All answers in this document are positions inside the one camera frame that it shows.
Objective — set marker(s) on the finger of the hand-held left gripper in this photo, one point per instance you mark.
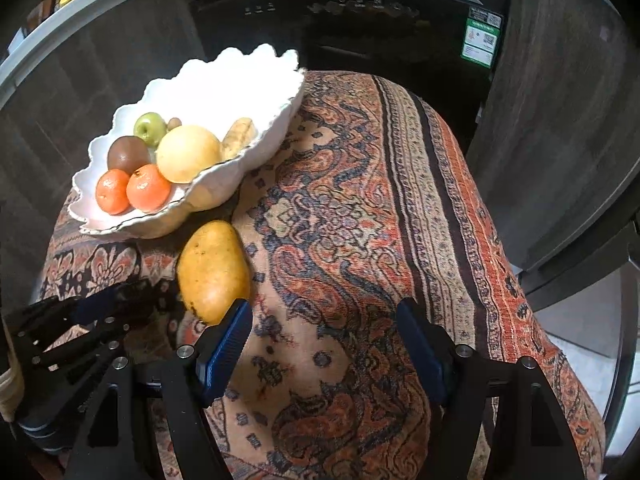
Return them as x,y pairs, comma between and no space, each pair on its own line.
115,336
95,305

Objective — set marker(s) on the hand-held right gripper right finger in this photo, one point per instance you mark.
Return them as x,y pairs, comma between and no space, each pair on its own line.
425,355

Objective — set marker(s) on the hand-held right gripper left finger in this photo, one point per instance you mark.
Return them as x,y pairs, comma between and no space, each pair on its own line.
225,355

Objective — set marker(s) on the yellow mango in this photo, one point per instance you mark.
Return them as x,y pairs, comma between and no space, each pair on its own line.
212,270

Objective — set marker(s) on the orange tangerine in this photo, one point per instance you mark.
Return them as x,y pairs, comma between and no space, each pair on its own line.
148,187
111,192

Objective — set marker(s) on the brown kiwi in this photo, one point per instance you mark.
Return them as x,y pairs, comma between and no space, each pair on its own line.
125,154

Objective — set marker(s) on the round yellow fruit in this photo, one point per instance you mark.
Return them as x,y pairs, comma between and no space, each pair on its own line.
189,154

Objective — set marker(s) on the green apple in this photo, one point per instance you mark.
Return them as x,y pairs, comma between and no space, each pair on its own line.
150,129

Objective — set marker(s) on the small tan longan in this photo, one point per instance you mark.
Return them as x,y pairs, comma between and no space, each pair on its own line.
174,123

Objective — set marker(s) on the short yellow banana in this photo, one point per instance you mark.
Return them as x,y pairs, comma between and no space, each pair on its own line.
237,137

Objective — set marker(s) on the white scalloped bowl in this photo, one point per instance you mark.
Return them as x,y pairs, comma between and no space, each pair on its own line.
215,85

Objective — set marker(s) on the patterned tablecloth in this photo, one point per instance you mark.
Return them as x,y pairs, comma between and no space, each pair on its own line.
350,210

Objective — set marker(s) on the grey countertop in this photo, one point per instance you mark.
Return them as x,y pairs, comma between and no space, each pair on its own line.
100,2

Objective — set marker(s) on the green white label sticker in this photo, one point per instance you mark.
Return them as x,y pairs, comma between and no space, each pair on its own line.
480,35

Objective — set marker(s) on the black built-in appliance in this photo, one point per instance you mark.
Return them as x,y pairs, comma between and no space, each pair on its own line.
350,20

